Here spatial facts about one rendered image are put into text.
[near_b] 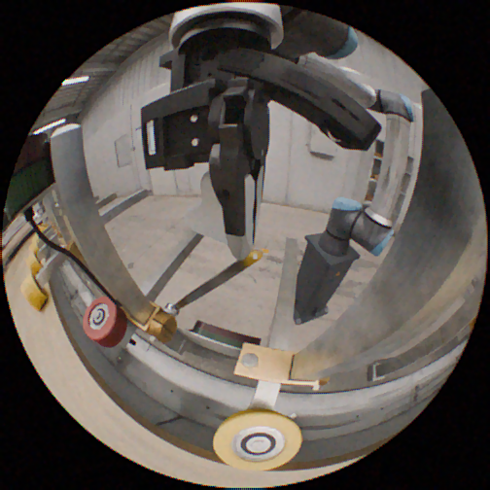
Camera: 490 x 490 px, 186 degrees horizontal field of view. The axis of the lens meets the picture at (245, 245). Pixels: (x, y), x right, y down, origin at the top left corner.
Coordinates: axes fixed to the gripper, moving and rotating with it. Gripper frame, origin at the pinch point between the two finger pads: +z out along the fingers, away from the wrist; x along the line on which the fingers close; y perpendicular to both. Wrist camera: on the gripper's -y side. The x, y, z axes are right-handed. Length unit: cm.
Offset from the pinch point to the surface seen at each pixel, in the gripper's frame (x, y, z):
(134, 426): 22.8, 5.5, 7.3
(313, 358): 8.1, -8.3, 4.4
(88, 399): 25.6, 12.9, 7.4
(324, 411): 17.6, -26.3, 35.1
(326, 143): -232, -54, -25
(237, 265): 0.4, 1.0, 2.3
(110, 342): 15.5, 15.4, 8.6
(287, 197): -256, -5, 82
